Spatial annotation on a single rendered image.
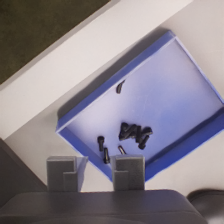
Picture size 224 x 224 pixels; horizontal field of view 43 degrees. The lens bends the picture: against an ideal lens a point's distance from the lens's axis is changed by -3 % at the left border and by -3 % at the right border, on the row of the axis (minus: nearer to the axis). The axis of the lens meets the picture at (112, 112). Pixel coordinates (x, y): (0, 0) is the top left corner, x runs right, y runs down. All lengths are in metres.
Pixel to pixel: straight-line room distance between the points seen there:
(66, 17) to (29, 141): 0.92
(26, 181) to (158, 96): 0.16
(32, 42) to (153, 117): 0.99
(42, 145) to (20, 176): 0.04
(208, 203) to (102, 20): 0.22
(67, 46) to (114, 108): 0.07
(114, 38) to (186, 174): 0.17
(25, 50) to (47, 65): 0.98
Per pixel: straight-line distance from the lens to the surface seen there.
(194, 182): 0.34
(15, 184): 0.32
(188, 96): 0.27
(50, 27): 1.19
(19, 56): 1.25
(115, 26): 0.24
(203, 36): 0.26
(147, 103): 0.27
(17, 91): 0.27
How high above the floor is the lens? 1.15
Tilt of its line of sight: 62 degrees down
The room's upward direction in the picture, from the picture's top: 176 degrees clockwise
